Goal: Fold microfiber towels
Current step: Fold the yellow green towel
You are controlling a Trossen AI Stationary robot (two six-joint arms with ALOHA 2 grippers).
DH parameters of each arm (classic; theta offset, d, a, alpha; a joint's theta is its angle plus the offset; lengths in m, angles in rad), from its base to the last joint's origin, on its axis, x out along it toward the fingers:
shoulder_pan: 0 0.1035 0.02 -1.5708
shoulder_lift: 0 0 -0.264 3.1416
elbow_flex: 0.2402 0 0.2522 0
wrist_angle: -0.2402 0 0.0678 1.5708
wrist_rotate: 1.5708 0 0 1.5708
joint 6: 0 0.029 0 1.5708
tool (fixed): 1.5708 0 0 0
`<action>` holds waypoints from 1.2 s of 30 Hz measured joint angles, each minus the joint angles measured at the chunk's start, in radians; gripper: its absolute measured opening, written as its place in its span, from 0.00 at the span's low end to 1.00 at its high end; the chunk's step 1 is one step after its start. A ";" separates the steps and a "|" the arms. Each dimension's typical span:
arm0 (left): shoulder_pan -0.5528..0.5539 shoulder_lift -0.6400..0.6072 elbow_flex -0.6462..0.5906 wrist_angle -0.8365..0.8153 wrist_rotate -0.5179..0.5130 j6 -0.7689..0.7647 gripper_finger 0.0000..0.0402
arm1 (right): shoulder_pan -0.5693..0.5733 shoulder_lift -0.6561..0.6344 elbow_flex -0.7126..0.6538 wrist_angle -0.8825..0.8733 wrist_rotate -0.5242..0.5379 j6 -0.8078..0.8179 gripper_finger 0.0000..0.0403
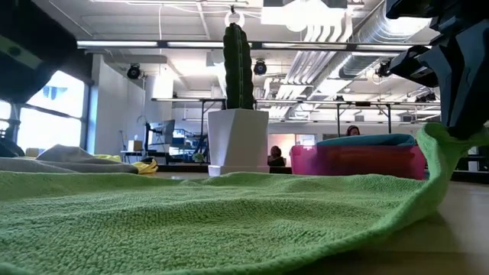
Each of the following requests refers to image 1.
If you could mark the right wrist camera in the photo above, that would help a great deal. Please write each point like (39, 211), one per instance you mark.
(414, 66)

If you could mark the green cactus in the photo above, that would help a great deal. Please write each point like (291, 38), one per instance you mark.
(238, 65)

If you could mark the black ceiling spotlight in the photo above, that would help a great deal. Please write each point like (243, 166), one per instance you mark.
(383, 69)
(134, 71)
(260, 67)

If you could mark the grey microfiber towel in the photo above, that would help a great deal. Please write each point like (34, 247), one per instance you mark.
(57, 162)

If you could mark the pink plastic bin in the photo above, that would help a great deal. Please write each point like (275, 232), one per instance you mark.
(344, 162)

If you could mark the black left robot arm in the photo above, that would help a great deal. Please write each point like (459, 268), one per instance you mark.
(23, 84)

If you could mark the person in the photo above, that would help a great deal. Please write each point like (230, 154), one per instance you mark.
(276, 154)
(353, 131)

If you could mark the long ceiling light bar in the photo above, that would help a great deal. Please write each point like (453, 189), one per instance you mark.
(153, 44)

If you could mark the silver air duct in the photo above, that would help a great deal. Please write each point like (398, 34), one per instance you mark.
(366, 42)

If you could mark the blue microfiber towel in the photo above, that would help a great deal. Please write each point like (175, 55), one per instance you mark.
(363, 140)

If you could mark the black office chair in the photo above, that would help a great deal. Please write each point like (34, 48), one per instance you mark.
(9, 147)

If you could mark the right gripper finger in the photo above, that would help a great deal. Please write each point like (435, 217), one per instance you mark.
(470, 84)

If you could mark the black desk frame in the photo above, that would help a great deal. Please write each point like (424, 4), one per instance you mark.
(286, 101)

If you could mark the white faceted plant pot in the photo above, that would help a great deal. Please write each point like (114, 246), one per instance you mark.
(238, 133)

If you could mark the green microfiber towel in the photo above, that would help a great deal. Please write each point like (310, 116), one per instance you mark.
(191, 221)

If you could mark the yellow microfiber towel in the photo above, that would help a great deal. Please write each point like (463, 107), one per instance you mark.
(145, 167)

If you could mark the computer monitor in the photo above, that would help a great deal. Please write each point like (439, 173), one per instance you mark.
(168, 131)

